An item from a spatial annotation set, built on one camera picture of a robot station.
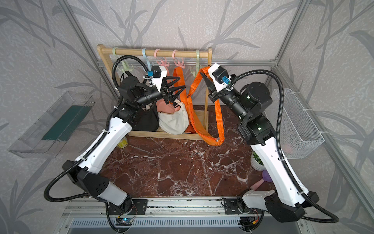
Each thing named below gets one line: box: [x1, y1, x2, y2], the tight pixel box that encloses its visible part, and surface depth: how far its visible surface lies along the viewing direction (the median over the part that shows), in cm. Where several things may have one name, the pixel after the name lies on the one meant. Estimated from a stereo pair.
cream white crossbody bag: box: [157, 98, 190, 136], surface depth 95 cm
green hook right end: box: [189, 50, 203, 78], surface depth 72 cm
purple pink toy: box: [250, 169, 273, 191], surface depth 83 cm
